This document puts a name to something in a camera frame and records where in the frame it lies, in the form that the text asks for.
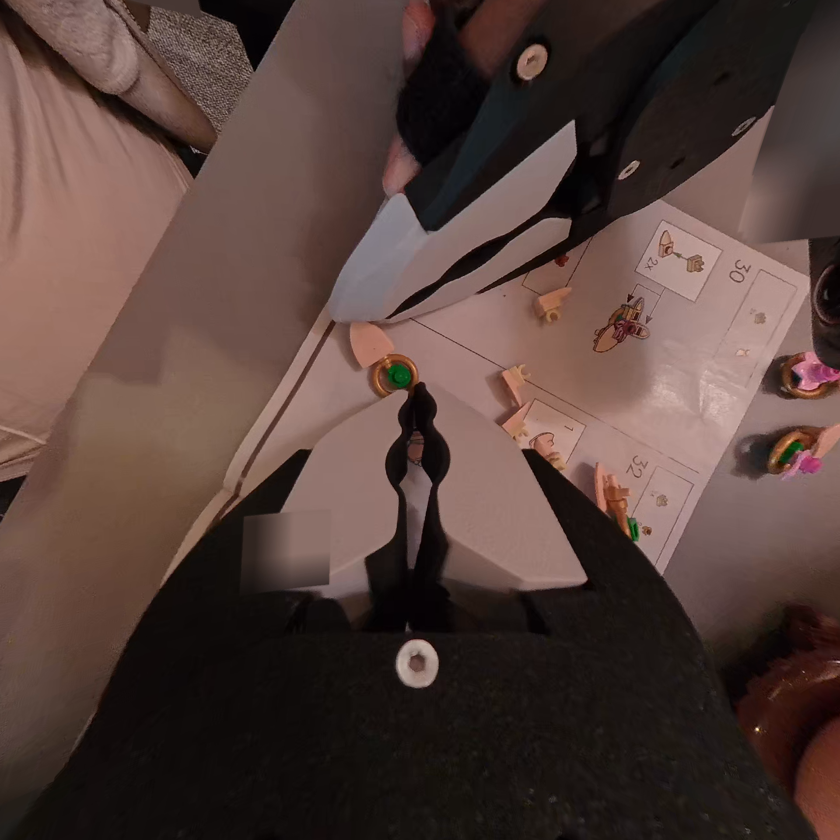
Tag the grey desk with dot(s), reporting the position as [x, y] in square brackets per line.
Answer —
[197, 328]

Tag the grey fleece jacket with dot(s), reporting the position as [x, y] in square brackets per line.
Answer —
[98, 52]

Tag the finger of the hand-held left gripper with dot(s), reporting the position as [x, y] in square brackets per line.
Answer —
[459, 223]
[505, 262]

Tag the brick building instruction booklet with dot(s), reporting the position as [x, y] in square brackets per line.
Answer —
[656, 394]

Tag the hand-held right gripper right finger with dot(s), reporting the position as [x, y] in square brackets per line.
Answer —
[499, 505]

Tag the peach petal with tan clip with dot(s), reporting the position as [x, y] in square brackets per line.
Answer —
[551, 305]
[515, 380]
[556, 459]
[518, 423]

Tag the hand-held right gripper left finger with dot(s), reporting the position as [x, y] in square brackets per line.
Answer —
[348, 472]

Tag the person's left hand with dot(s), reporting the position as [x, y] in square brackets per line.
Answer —
[400, 174]

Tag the grey woven cushion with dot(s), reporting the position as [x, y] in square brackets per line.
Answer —
[203, 65]

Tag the brown glossy figurine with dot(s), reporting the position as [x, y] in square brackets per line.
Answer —
[774, 709]

